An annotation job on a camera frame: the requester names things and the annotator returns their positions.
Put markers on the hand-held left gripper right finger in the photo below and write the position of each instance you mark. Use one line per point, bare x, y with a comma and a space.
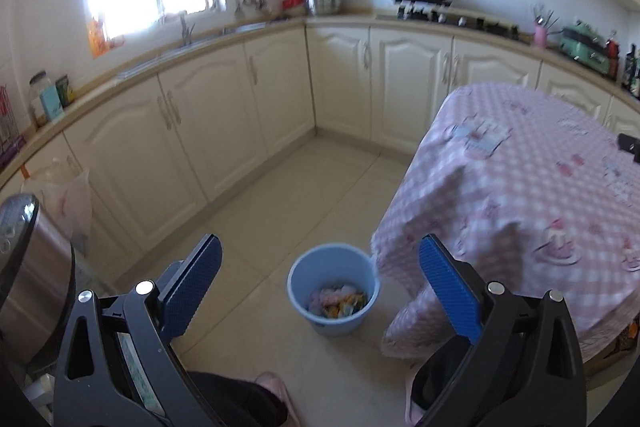
450, 292

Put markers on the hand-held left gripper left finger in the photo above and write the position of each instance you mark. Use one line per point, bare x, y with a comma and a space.
192, 292

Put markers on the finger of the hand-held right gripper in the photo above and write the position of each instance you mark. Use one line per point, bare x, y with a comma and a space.
631, 146

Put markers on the yellow snack packet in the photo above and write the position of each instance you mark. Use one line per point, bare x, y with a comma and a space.
344, 308

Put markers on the blue plastic bin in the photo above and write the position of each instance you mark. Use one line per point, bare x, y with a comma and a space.
310, 267

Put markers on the white plastic bag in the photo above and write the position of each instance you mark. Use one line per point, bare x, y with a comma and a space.
325, 294

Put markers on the group of condiment bottles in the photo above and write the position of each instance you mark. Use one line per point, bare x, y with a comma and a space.
631, 67

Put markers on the person's dark trouser leg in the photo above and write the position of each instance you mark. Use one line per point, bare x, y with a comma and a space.
432, 382
235, 402

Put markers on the green countertop appliance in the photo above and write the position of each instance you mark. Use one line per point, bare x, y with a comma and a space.
582, 44

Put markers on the pink checked tablecloth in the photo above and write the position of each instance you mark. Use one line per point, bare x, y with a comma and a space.
500, 187

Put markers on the pink utensil holder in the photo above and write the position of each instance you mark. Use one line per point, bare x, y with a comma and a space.
541, 36

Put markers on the hanging translucent plastic bag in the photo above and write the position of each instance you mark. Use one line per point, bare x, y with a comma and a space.
65, 202

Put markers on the stainless steel appliance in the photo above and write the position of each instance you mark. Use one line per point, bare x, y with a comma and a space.
35, 277

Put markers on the cream base cabinets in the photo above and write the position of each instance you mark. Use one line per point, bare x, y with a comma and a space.
200, 117

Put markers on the black gas cooktop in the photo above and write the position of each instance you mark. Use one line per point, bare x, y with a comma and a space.
480, 26

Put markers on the light blue box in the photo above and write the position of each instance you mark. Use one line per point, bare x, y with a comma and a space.
51, 103

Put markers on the green packet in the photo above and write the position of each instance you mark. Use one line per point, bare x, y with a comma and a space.
65, 91

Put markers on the glass jar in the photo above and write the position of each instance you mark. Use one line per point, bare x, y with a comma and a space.
37, 84

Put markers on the metal sink faucet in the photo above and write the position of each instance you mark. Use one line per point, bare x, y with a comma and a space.
184, 32

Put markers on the orange packet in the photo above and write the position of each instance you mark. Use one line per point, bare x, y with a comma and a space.
97, 39

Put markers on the red bowl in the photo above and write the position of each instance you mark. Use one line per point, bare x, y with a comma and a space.
294, 1

